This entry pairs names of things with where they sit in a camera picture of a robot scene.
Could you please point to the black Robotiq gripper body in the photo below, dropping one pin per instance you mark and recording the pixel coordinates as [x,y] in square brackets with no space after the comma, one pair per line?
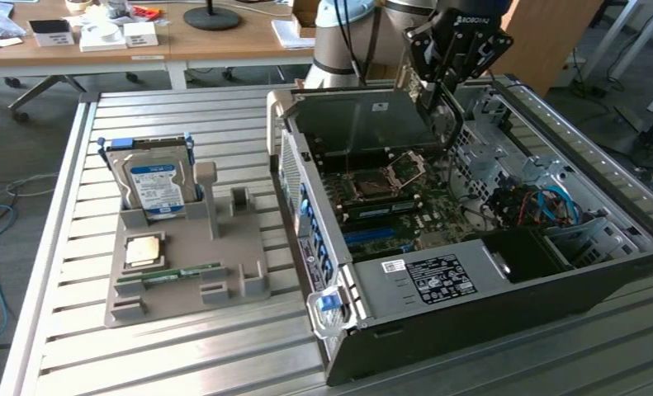
[464,37]

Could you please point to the Nvidia graphics card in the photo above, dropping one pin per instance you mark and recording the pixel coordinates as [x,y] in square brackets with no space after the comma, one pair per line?
[448,119]

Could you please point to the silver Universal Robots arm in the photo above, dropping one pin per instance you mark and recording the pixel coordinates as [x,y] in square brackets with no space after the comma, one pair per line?
[337,41]

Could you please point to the brown cardboard box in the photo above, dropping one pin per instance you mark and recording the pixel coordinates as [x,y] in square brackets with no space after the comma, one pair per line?
[304,16]

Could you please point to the stack of white papers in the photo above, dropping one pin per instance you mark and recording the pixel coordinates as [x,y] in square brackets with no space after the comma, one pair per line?
[290,35]

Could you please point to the metal socket cover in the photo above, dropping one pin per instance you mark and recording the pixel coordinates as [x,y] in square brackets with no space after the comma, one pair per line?
[406,167]

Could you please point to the CPU socket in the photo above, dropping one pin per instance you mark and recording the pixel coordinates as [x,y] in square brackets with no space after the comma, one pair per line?
[370,187]

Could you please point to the black round lamp base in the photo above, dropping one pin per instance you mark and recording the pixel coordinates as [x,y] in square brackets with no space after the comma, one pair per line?
[211,18]

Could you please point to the RAM stick with white label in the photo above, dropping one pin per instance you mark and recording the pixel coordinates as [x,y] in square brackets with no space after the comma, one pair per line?
[381,210]

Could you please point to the green motherboard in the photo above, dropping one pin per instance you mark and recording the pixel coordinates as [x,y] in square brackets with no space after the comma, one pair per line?
[441,214]

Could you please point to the wooden desk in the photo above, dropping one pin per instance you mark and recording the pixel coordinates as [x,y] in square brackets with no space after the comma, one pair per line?
[194,41]

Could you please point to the blue expansion slot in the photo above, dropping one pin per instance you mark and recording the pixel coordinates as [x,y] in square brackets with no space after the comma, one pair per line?
[370,237]

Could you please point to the orange plastic item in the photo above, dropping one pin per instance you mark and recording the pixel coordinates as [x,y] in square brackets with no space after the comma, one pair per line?
[147,12]

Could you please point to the plain white box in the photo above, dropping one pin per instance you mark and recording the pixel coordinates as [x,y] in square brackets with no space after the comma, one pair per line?
[139,35]

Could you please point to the white box with tape roll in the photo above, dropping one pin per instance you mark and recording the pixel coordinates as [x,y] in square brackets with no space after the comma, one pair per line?
[103,37]

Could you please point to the grey power supply unit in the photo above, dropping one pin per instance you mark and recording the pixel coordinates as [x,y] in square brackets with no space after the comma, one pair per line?
[376,288]

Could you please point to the hard disk with blue caddy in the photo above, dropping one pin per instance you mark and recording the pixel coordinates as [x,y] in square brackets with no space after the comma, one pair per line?
[153,185]

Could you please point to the blue case latch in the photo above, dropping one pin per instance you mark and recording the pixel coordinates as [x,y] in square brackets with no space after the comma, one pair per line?
[328,303]

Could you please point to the grey parts rack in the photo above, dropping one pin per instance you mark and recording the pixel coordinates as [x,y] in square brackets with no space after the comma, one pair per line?
[194,255]

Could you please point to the white box with black top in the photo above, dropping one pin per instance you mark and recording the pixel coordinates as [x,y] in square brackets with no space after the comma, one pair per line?
[52,33]

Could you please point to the black open PC case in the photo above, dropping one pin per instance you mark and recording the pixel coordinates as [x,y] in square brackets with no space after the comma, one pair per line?
[469,330]

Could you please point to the green RAM stick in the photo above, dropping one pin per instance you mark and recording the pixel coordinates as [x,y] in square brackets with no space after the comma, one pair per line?
[186,271]

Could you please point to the CPU chip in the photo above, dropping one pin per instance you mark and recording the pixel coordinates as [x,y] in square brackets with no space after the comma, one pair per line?
[142,251]

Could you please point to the small white card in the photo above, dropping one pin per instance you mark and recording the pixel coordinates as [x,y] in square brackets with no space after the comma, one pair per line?
[2,42]

